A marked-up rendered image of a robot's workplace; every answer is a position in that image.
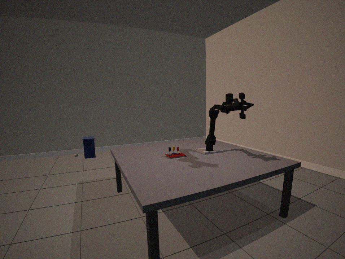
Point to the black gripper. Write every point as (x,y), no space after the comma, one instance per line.
(241,105)

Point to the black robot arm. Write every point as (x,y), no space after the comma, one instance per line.
(226,107)

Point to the red circuit board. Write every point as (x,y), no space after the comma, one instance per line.
(174,154)

